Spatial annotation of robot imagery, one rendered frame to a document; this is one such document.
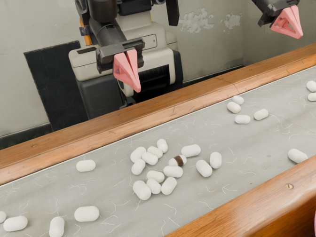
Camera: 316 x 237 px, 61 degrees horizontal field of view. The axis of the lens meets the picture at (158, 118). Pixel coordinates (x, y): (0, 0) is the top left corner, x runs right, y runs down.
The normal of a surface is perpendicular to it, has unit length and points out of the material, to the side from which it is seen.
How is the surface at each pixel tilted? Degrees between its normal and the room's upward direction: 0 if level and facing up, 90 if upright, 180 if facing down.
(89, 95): 90
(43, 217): 0
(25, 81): 90
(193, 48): 90
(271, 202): 0
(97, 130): 0
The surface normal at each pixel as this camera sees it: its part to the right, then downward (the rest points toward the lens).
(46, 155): 0.18, -0.40
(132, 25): 0.38, 0.47
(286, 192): -0.17, -0.89
